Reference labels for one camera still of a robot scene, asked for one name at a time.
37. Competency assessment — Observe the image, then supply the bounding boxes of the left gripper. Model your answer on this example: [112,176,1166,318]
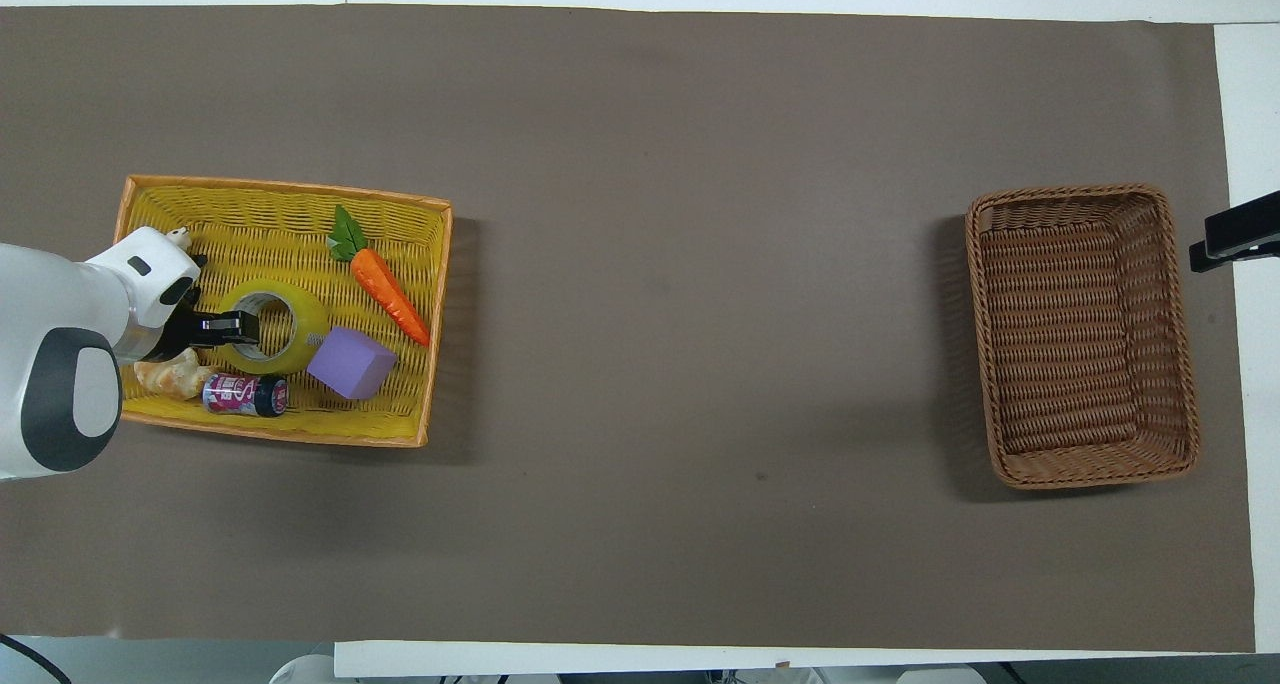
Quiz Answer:
[150,302,262,363]

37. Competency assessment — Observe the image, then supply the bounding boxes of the yellow tape roll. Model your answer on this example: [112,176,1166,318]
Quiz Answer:
[215,279,333,377]

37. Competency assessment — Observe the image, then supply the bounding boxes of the yellow wicker basket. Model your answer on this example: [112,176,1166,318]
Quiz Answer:
[113,174,454,449]

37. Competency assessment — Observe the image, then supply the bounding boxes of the brown wicker basket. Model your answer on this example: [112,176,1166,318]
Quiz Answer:
[964,184,1202,491]

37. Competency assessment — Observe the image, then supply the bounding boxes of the small red can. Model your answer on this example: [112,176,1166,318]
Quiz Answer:
[201,372,290,419]

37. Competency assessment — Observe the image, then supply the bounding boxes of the beige bread toy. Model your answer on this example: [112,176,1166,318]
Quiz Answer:
[133,349,215,401]

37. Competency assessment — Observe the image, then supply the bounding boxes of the purple foam block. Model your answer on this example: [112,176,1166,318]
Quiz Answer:
[306,326,399,401]

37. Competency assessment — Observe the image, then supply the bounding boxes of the orange toy carrot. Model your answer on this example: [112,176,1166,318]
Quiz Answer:
[327,205,433,349]

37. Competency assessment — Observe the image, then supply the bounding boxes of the black cable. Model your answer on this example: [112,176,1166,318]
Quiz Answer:
[0,633,73,684]

